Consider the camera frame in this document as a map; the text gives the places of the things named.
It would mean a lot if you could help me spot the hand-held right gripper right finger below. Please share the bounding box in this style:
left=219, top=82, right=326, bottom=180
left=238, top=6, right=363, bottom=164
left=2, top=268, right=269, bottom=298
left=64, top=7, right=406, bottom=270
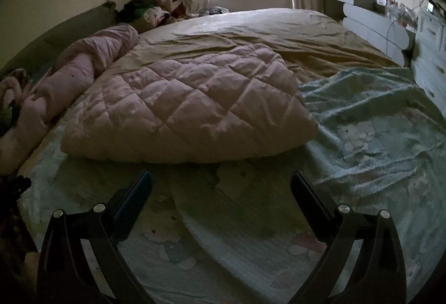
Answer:
left=287, top=171, right=408, bottom=304

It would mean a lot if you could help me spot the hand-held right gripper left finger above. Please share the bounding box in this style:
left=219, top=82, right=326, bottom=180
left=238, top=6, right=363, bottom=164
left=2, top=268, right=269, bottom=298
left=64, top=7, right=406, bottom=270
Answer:
left=37, top=170, right=156, bottom=304

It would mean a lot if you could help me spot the pink quilted garment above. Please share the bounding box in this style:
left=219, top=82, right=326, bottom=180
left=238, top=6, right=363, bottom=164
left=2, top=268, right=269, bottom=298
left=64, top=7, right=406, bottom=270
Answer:
left=60, top=44, right=319, bottom=164

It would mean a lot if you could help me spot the pile of clothes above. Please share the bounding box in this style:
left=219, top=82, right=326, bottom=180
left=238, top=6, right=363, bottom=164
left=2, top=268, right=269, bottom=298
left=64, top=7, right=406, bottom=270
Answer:
left=118, top=0, right=185, bottom=29

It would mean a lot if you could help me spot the light green printed blanket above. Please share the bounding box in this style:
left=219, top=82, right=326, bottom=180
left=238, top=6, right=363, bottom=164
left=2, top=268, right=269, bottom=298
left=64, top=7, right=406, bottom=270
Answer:
left=17, top=67, right=446, bottom=304

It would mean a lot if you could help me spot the dark cloth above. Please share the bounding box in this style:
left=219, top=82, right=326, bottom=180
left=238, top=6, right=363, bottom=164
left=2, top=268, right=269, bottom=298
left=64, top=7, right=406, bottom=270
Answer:
left=0, top=175, right=33, bottom=202

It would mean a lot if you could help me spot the rolled pink quilt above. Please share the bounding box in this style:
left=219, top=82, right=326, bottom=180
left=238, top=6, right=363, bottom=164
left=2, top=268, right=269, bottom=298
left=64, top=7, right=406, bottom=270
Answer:
left=0, top=23, right=140, bottom=175

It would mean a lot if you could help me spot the patterned cloth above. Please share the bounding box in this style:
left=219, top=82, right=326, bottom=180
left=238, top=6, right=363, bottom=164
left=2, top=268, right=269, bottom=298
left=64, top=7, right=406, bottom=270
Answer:
left=0, top=69, right=32, bottom=137

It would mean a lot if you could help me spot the bed with yellow sheet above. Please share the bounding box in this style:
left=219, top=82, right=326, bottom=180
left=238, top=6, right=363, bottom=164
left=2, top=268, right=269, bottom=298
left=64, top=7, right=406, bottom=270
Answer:
left=0, top=8, right=434, bottom=304

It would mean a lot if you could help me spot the white dresser with drawers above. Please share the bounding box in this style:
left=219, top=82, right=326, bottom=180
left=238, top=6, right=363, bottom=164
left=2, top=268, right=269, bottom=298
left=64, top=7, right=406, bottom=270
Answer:
left=343, top=1, right=415, bottom=67

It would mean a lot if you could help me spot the olive green headboard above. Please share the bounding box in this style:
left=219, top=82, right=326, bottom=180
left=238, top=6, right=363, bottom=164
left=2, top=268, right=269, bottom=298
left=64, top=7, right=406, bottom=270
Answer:
left=0, top=1, right=119, bottom=78

